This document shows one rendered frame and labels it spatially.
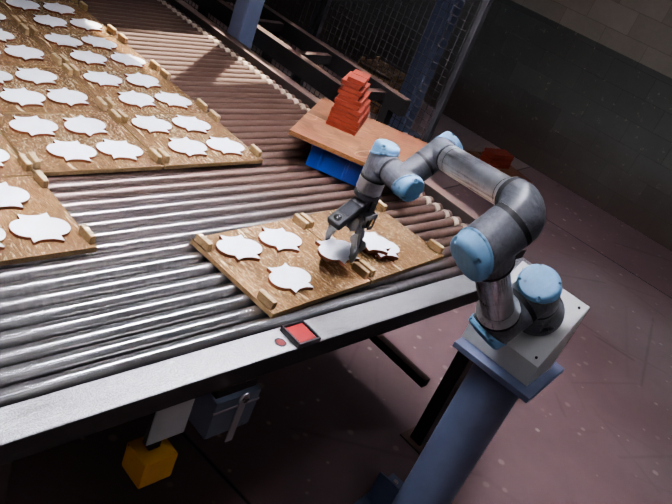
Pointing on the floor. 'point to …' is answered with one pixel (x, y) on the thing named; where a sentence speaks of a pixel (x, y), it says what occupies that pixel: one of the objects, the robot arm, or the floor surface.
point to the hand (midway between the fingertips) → (337, 250)
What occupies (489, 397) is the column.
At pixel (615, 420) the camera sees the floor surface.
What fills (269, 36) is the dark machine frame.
